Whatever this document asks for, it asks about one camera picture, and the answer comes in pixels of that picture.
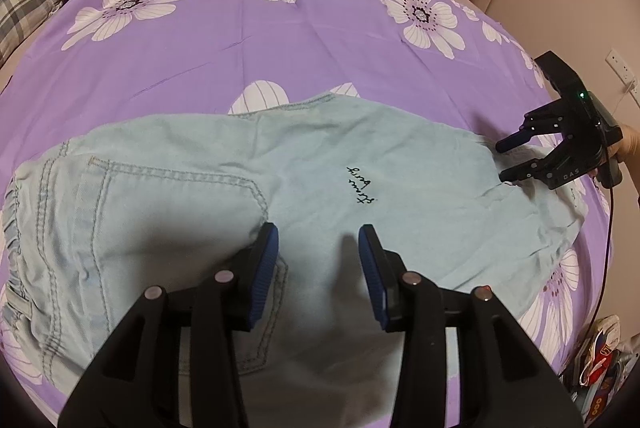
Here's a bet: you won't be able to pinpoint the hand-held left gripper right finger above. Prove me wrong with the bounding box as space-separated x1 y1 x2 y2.
357 224 586 428

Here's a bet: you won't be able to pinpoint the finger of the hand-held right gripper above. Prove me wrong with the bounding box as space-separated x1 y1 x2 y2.
498 135 597 185
495 102 572 155

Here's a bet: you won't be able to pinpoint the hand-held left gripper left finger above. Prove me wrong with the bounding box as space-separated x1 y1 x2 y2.
57 222 291 428

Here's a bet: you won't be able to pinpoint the light blue denim pants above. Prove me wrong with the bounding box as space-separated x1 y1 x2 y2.
0 92 589 428

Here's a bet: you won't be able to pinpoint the person's right hand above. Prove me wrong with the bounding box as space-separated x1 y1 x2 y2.
614 123 640 161

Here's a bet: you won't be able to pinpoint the pile of colourful bags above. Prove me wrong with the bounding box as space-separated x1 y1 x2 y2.
557 314 640 425

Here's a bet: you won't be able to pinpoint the purple floral bed sheet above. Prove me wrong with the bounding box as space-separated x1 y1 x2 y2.
0 0 607 428

